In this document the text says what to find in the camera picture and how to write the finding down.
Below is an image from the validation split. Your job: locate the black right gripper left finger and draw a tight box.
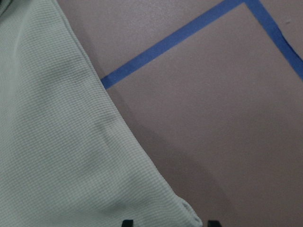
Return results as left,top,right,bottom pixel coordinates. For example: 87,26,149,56
121,219,134,227

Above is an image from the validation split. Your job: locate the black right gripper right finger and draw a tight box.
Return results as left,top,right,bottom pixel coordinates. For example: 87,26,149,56
207,220,220,227

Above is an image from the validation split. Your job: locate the olive green long-sleeve shirt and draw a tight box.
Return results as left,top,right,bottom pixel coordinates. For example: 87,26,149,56
0,0,202,227

